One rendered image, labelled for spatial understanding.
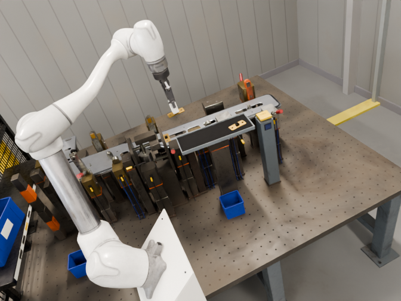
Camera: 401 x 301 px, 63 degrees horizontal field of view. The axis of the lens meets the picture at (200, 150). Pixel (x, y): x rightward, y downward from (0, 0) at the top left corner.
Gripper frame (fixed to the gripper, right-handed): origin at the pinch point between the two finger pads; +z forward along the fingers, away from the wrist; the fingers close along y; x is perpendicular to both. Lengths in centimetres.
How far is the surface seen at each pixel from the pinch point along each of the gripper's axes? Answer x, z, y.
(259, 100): 54, 33, -20
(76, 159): -55, 10, -8
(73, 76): -61, 39, -202
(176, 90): 35, 101, -204
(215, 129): 13.8, 14.6, 11.8
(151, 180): -25.2, 27.0, 11.4
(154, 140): -15.5, 13.8, 0.0
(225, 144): 14.9, 20.4, 18.5
